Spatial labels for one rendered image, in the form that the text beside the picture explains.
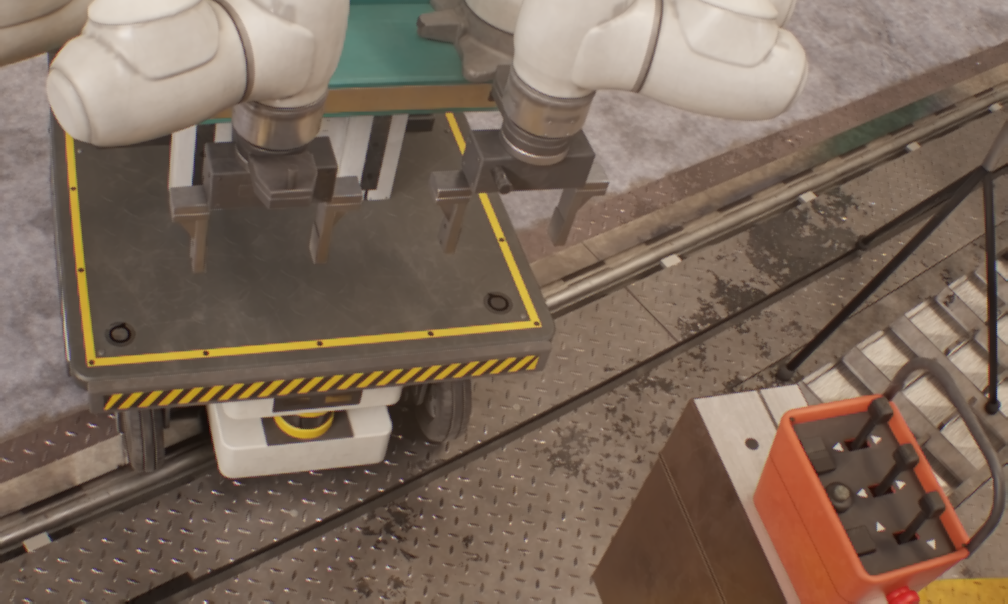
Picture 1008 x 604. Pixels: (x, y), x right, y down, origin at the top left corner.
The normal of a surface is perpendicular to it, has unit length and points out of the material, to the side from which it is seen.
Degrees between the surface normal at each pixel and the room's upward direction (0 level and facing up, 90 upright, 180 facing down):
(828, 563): 97
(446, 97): 90
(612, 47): 81
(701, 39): 57
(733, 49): 61
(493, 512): 0
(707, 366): 0
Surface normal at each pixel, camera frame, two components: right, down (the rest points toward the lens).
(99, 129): 0.24, 0.74
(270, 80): 0.60, 0.68
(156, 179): 0.22, -0.69
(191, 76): 0.69, 0.28
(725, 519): -0.93, 0.07
